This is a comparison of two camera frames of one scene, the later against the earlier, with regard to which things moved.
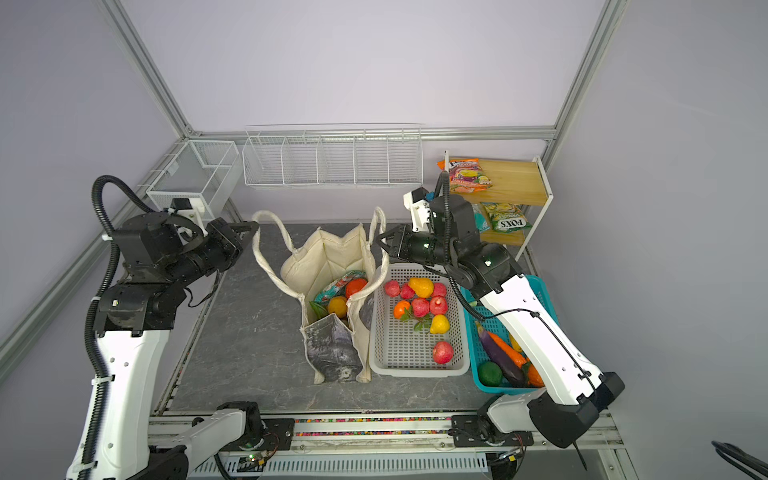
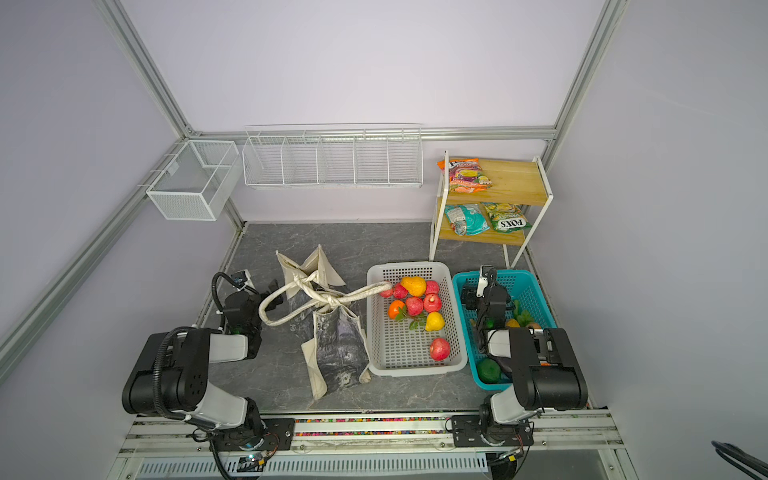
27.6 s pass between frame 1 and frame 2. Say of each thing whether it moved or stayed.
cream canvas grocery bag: moved
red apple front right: stayed
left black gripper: moved
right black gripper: moved
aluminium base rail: stayed
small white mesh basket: stayed
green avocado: stayed
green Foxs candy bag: stayed
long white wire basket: stayed
